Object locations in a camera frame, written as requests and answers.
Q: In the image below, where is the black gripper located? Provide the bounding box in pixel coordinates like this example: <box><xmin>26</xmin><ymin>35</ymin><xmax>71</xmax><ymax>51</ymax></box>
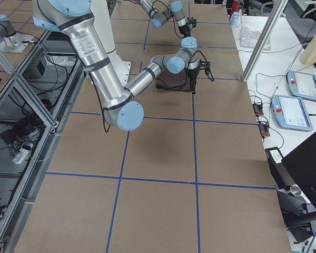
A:
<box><xmin>176</xmin><ymin>17</ymin><xmax>197</xmax><ymax>38</ymax></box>
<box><xmin>186</xmin><ymin>59</ymin><xmax>211</xmax><ymax>94</ymax></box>

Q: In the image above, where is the dark brown t-shirt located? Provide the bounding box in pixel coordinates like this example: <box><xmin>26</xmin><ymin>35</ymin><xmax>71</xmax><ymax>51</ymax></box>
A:
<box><xmin>155</xmin><ymin>69</ymin><xmax>190</xmax><ymax>92</ymax></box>

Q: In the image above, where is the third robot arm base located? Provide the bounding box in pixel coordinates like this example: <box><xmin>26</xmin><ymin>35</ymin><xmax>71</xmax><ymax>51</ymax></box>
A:
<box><xmin>0</xmin><ymin>14</ymin><xmax>34</xmax><ymax>53</ymax></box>

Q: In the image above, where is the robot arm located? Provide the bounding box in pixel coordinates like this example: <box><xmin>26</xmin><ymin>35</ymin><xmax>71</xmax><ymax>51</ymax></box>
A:
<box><xmin>130</xmin><ymin>1</ymin><xmax>197</xmax><ymax>38</ymax></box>
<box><xmin>32</xmin><ymin>0</ymin><xmax>210</xmax><ymax>131</ymax></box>

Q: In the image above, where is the red cylinder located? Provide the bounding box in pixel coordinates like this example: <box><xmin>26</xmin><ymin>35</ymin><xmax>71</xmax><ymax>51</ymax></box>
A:
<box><xmin>231</xmin><ymin>0</ymin><xmax>240</xmax><ymax>13</ymax></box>

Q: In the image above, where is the clear plastic bag sheet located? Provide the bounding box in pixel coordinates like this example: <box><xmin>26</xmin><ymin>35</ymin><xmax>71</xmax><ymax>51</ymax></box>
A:
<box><xmin>238</xmin><ymin>26</ymin><xmax>263</xmax><ymax>52</ymax></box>

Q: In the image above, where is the grey usb hub left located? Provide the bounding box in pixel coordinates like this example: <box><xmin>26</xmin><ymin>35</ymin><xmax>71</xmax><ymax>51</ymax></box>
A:
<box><xmin>252</xmin><ymin>103</ymin><xmax>264</xmax><ymax>117</ymax></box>

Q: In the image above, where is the grey usb hub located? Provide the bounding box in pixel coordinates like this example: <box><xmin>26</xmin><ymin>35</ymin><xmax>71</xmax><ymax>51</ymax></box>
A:
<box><xmin>252</xmin><ymin>103</ymin><xmax>264</xmax><ymax>117</ymax></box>
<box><xmin>258</xmin><ymin>122</ymin><xmax>270</xmax><ymax>139</ymax></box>

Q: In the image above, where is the grey usb hub right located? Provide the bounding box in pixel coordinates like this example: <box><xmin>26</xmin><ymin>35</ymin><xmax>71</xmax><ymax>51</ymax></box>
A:
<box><xmin>258</xmin><ymin>122</ymin><xmax>270</xmax><ymax>139</ymax></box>

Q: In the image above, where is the blue teach pendant near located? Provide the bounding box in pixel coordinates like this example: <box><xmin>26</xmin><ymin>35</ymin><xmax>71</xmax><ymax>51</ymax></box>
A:
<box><xmin>271</xmin><ymin>95</ymin><xmax>313</xmax><ymax>132</ymax></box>

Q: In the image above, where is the blue teach pendant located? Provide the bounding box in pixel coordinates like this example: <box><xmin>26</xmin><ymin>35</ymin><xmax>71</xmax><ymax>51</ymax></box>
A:
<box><xmin>286</xmin><ymin>71</ymin><xmax>316</xmax><ymax>101</ymax></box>
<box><xmin>271</xmin><ymin>95</ymin><xmax>313</xmax><ymax>132</ymax></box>

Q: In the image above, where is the blue teach pendant far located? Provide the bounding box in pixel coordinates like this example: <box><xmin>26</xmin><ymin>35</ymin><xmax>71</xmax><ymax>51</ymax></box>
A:
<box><xmin>286</xmin><ymin>71</ymin><xmax>316</xmax><ymax>101</ymax></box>

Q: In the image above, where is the dark box with white label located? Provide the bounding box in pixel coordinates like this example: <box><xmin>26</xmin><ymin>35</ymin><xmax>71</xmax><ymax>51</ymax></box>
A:
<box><xmin>265</xmin><ymin>147</ymin><xmax>302</xmax><ymax>197</ymax></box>

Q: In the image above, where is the black monitor on stand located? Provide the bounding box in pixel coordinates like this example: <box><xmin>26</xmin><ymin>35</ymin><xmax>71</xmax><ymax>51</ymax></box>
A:
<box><xmin>278</xmin><ymin>131</ymin><xmax>316</xmax><ymax>242</ymax></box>

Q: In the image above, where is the aluminium frame post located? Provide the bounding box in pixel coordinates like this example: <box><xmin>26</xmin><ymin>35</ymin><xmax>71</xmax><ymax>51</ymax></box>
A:
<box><xmin>242</xmin><ymin>0</ymin><xmax>288</xmax><ymax>82</ymax></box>

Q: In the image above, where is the aluminium frame rack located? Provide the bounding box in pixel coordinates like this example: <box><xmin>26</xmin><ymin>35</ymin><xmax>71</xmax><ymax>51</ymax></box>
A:
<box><xmin>0</xmin><ymin>32</ymin><xmax>85</xmax><ymax>252</ymax></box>

